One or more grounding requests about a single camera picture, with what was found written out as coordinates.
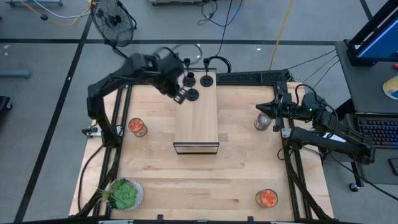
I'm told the white cable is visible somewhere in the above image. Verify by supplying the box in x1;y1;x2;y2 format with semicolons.
32;0;91;19

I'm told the black candlestick holder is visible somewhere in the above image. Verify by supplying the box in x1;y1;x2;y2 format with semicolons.
199;57;215;88
186;72;200;102
182;57;197;88

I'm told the black phone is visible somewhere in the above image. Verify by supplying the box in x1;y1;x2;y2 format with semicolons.
387;157;398;177

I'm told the black ribbed cable duct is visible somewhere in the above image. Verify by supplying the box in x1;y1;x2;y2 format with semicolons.
216;68;292;86

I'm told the green succulent in white pot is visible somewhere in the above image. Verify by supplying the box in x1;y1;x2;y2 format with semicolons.
98;177;145;212

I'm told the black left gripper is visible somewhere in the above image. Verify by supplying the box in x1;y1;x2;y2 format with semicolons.
155;55;190;105

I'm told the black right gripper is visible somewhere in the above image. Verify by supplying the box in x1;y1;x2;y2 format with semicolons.
256;92;302;133

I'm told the yellow cable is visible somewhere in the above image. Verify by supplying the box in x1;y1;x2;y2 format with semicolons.
19;0;96;27
269;0;295;71

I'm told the black floor fan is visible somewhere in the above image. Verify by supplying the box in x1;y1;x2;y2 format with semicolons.
90;0;138;60

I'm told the black aluminium table frame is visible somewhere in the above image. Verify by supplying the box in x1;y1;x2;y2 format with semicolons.
70;67;335;224

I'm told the black computer monitor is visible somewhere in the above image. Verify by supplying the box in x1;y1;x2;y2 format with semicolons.
346;0;398;67

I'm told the grey side desk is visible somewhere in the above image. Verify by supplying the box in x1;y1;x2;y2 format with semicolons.
334;39;398;187

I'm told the white paper sheet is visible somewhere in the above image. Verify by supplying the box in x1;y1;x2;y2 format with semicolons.
322;132;348;144

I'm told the black cable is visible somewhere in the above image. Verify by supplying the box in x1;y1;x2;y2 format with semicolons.
287;48;338;71
329;152;398;202
198;0;244;57
207;55;233;74

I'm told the black keyboard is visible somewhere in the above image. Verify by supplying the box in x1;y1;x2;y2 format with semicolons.
357;119;398;148

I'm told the wooden shelf black metal frame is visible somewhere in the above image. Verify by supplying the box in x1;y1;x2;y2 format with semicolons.
172;67;221;156

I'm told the white yellow blue cap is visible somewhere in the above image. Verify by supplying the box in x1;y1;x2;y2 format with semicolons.
382;74;398;101

